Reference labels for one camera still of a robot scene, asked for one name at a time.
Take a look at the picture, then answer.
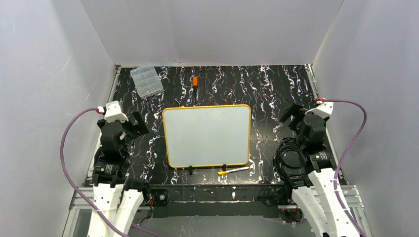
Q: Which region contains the aluminium frame rail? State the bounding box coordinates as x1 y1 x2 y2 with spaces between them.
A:
63 185 372 237

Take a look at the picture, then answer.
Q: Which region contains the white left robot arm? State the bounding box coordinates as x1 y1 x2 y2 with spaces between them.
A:
87 112 149 237

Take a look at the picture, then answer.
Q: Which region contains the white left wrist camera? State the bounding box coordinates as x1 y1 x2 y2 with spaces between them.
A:
104 101 128 123

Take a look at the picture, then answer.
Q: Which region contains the clear plastic organizer box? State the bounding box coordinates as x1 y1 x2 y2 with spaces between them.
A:
130 66 164 99

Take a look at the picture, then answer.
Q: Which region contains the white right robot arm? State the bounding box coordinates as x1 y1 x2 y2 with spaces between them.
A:
273 101 365 237

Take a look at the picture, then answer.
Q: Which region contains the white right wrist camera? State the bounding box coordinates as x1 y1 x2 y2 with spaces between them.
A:
305 101 334 119

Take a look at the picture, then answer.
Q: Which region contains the white orange marker pen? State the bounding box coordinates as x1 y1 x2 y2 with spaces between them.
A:
218 166 250 176

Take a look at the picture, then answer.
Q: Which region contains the yellow framed whiteboard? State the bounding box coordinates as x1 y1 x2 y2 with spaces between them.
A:
162 104 251 168

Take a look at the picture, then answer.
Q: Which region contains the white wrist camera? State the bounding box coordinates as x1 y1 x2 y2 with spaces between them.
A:
104 101 128 123
305 101 334 119

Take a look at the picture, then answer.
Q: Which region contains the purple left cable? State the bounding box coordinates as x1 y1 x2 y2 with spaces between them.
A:
60 107 165 237

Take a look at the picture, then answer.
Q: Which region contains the orange handled screwdriver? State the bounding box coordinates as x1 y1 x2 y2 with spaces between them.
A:
192 76 198 106

